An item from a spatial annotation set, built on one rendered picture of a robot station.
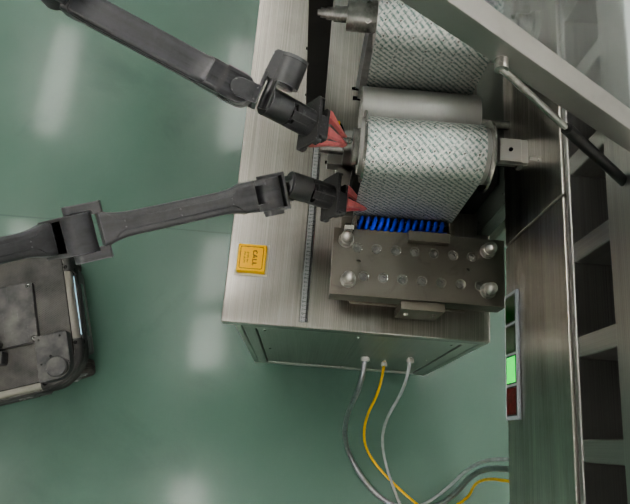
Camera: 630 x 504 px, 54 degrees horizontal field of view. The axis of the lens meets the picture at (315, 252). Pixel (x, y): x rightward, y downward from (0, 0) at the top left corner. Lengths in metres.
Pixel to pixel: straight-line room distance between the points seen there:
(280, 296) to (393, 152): 0.50
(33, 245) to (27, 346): 1.15
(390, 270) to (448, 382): 1.11
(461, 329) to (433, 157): 0.50
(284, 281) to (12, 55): 1.97
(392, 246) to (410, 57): 0.42
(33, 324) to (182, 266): 0.59
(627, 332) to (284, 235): 0.92
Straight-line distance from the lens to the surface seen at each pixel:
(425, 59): 1.34
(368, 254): 1.44
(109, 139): 2.81
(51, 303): 2.37
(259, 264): 1.53
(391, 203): 1.40
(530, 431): 1.21
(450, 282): 1.45
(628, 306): 0.91
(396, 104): 1.36
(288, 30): 1.87
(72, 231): 1.21
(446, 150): 1.25
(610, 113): 0.81
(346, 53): 1.83
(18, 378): 2.36
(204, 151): 2.70
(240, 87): 1.19
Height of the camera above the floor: 2.40
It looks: 73 degrees down
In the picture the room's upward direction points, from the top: 6 degrees clockwise
